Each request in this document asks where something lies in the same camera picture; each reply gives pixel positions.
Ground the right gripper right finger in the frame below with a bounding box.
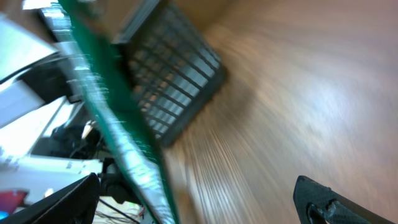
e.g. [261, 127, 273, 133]
[293, 175, 393, 224]

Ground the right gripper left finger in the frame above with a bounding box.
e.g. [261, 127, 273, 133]
[1, 173, 100, 224]

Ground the green 3M gloves package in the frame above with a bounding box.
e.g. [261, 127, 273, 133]
[43, 1, 180, 223]

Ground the grey plastic mesh basket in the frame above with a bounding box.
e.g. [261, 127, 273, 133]
[114, 0, 226, 147]

